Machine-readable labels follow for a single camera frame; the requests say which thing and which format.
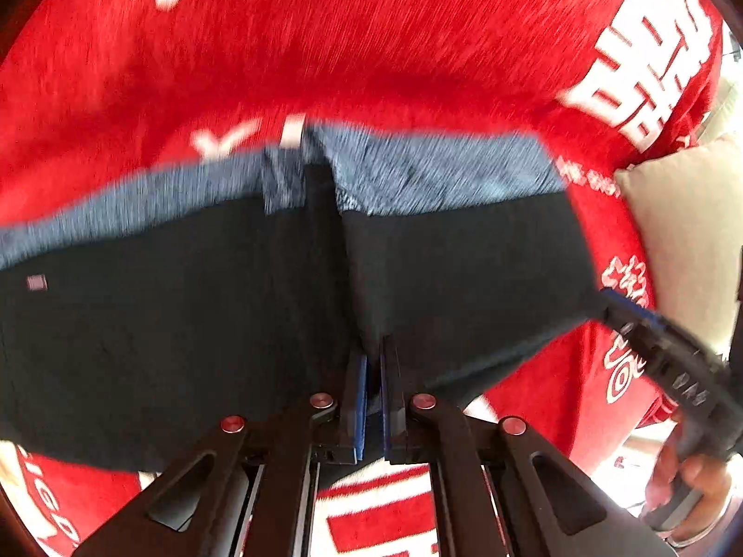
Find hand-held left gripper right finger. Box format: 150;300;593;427
379;335;659;557

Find red printed blanket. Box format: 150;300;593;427
0;0;726;557

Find black pants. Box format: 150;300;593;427
0;169;606;474

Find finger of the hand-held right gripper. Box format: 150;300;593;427
600;287;710;373

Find beige pillow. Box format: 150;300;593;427
614;133;743;356

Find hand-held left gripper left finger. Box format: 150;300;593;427
74;353;370;557

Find person's right hand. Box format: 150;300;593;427
643;432;737;542

